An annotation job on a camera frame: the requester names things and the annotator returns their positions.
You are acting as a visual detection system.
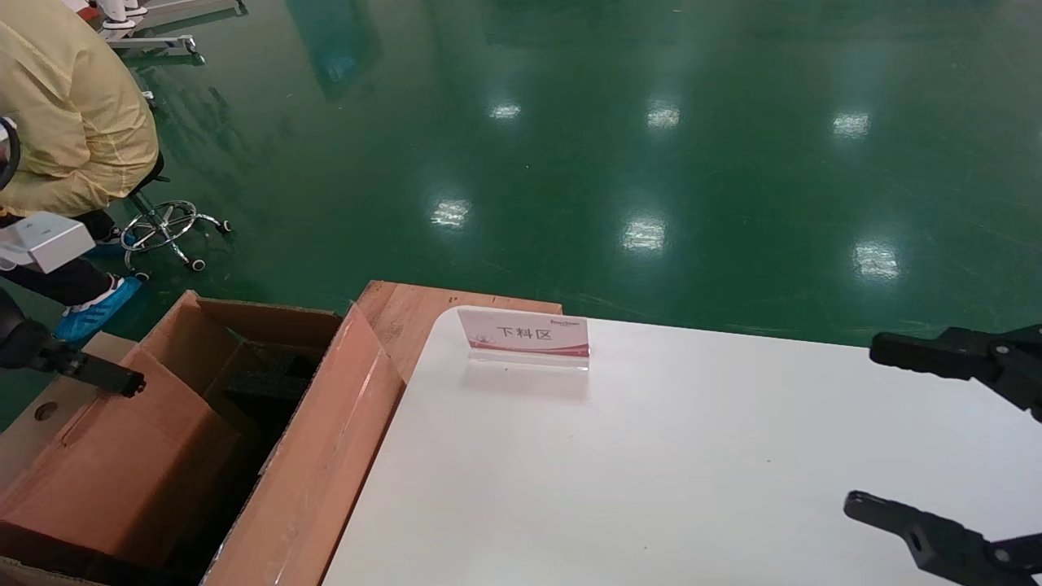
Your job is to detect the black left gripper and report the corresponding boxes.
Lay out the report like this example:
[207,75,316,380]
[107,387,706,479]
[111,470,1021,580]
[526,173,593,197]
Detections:
[0,289,147,399]

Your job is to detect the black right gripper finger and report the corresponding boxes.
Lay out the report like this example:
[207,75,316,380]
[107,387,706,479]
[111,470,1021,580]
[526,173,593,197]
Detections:
[869,326,1042,422]
[843,490,1042,586]

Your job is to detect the small cardboard box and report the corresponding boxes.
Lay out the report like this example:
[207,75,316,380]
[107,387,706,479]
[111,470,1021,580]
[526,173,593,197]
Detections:
[0,332,242,566]

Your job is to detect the large open cardboard box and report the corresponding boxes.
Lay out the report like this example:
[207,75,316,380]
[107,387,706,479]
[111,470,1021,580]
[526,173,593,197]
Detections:
[0,291,406,586]

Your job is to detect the chrome swivel stool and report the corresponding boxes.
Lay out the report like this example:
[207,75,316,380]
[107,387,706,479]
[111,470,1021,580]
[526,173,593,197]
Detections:
[120,153,234,282]

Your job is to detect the black foam block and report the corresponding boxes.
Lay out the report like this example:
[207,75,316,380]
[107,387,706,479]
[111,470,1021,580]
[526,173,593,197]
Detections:
[224,346,320,416]

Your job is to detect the person in yellow coat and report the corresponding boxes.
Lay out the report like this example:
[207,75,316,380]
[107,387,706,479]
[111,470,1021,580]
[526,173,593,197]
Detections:
[0,0,160,308]

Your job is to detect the brown wooden board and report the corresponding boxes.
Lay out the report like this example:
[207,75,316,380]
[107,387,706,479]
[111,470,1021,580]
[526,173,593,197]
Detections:
[356,281,564,383]

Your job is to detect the white metal stand base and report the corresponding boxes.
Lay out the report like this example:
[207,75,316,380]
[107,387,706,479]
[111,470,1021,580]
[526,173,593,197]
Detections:
[106,34,204,64]
[61,0,249,33]

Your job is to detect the acrylic sign with red print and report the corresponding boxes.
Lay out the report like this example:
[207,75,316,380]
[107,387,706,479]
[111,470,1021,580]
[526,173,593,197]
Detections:
[457,306,591,372]

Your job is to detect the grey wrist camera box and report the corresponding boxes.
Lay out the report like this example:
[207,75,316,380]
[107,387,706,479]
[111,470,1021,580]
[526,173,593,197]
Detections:
[0,212,97,274]

